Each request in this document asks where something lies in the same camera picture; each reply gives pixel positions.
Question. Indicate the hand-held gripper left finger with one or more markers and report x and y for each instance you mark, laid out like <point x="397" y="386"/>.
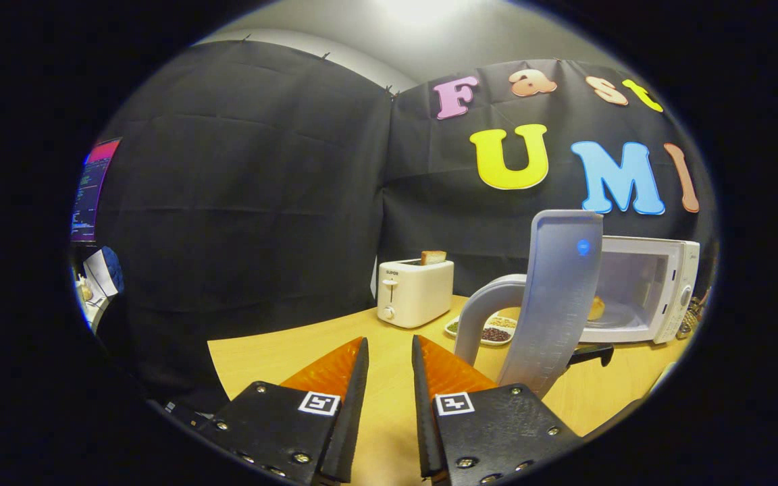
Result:
<point x="352" y="418"/>

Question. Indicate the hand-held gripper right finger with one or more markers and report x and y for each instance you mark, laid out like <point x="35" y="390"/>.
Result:
<point x="426" y="418"/>

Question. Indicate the white microwave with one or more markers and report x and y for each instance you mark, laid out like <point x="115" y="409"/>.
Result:
<point x="558" y="304"/>

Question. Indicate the golden bread bun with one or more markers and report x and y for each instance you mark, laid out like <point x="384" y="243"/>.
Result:
<point x="595" y="308"/>

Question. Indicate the white divided dish with beans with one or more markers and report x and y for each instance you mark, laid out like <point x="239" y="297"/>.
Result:
<point x="494" y="333"/>

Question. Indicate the white toaster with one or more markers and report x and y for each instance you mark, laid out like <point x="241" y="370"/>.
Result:
<point x="416" y="293"/>

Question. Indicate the toast slice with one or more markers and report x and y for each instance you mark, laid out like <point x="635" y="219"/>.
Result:
<point x="433" y="257"/>

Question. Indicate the black backdrop cloth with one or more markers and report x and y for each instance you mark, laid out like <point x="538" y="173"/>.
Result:
<point x="247" y="202"/>

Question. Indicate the white paper sheet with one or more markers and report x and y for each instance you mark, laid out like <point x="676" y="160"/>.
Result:
<point x="100" y="273"/>

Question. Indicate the computer monitor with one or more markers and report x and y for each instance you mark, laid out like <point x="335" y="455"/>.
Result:
<point x="92" y="192"/>

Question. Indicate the ceiling light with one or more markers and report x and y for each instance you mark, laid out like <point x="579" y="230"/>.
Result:
<point x="419" y="10"/>

